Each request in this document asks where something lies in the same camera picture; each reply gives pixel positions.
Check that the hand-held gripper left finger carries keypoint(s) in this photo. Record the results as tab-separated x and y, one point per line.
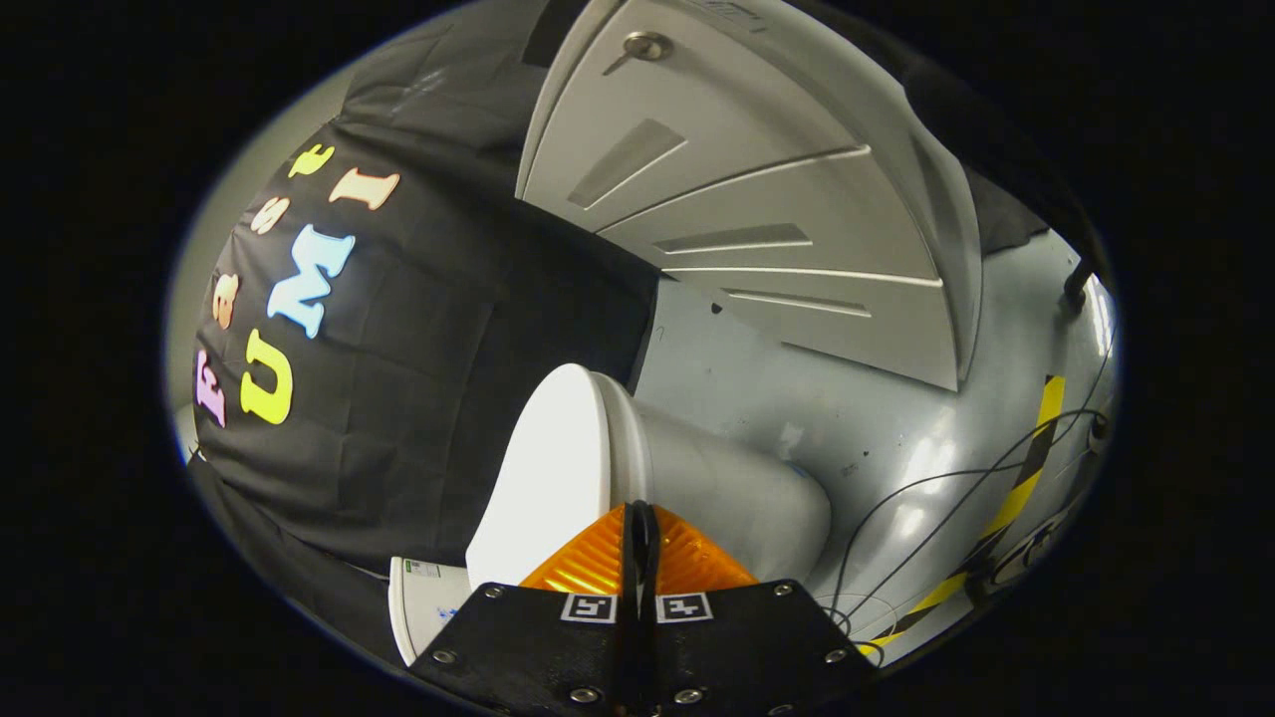
528	647

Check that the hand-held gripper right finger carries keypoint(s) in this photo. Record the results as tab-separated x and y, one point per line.
747	647

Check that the black backdrop cloth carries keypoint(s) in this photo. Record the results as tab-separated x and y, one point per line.
398	349

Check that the yellow black floor tape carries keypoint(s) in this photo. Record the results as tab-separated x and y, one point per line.
1052	398

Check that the grey cabinet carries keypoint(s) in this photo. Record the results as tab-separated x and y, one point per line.
757	169

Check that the black stand foot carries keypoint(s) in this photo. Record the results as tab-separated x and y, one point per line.
1078	284

